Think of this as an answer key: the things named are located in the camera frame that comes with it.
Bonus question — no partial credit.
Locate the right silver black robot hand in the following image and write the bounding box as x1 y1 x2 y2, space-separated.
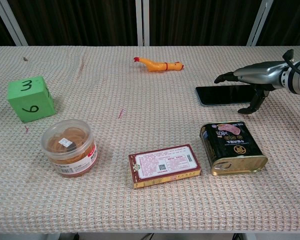
213 60 295 116

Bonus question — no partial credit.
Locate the black smartphone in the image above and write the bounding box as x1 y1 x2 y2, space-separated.
195 84 260 107

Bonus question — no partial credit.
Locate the black gold luncheon meat can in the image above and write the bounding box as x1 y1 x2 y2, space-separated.
199 120 269 177

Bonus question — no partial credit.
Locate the yellow rubber chicken toy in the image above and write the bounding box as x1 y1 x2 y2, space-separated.
133 56 185 74

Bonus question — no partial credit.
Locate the red and white card box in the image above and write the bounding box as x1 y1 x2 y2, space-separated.
128 143 202 190

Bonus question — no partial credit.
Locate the beige waffle-weave tablecloth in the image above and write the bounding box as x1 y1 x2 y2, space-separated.
0 45 300 235

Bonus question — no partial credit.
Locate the clear jar of rubber bands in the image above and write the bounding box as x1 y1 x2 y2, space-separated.
40 119 99 179

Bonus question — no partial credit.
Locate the green foam number cube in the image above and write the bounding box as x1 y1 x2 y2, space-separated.
6 75 57 124

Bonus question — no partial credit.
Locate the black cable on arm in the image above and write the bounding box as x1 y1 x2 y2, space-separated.
282 49 300 81

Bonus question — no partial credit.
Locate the white metal frame post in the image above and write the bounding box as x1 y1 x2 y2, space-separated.
0 0 29 47
135 0 151 47
246 0 275 47

